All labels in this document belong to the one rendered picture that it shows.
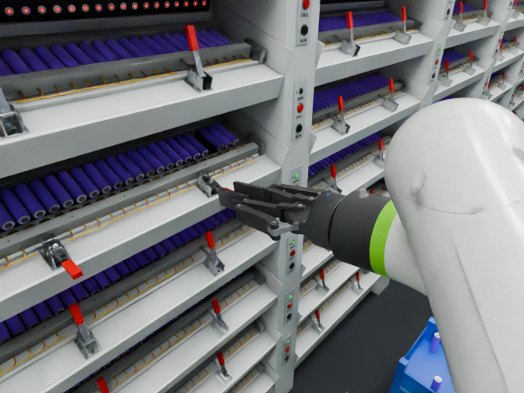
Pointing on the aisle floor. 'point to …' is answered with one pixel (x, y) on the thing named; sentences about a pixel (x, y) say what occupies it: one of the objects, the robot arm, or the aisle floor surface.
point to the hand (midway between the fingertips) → (241, 196)
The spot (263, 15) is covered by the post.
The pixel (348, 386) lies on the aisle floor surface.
